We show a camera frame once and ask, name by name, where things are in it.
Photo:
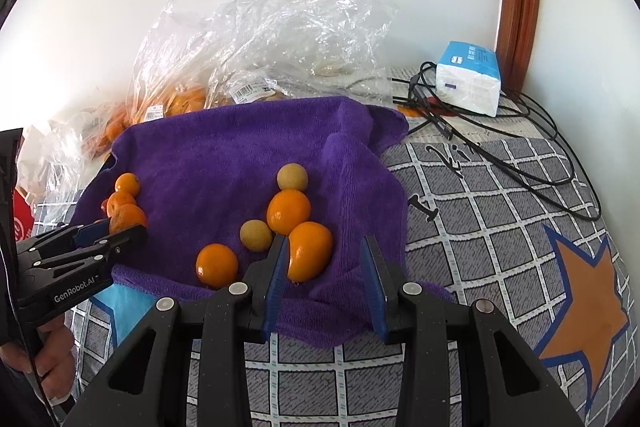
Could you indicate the small orange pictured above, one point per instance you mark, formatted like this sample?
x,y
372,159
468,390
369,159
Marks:
x,y
126,184
129,217
119,202

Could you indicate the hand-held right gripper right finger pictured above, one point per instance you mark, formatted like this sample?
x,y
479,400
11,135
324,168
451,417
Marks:
x,y
374,287

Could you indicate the tan longan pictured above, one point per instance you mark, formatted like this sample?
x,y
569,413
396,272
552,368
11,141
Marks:
x,y
292,177
256,234

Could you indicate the medium orange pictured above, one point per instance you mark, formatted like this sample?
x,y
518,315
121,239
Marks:
x,y
216,265
288,211

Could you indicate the pile of bagged oranges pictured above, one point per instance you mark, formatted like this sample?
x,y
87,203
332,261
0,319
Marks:
x,y
185,101

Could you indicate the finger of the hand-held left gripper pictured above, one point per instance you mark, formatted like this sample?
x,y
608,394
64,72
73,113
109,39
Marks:
x,y
65,237
115,242

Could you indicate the clear plastic bag of longans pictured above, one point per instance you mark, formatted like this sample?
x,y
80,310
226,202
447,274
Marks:
x,y
300,37

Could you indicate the clear plastic bag of oranges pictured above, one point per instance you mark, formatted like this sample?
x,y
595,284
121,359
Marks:
x,y
165,57

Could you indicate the blue white tissue pack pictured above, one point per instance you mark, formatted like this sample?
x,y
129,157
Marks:
x,y
467,82

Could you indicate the crumpled clear plastic bag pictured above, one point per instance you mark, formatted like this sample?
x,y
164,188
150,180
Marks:
x,y
55,157

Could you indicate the grey checked bedsheet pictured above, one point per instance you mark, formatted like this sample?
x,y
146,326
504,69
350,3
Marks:
x,y
500,232

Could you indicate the red box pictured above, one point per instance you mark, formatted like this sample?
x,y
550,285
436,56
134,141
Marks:
x,y
20,222

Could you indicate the large orange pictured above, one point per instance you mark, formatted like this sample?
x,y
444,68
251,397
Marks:
x,y
312,252

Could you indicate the person's left hand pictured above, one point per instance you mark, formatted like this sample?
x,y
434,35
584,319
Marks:
x,y
50,357

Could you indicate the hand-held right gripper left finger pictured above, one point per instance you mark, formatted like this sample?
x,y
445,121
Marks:
x,y
277,277

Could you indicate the purple towel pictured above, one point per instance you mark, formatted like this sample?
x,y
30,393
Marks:
x,y
225,157

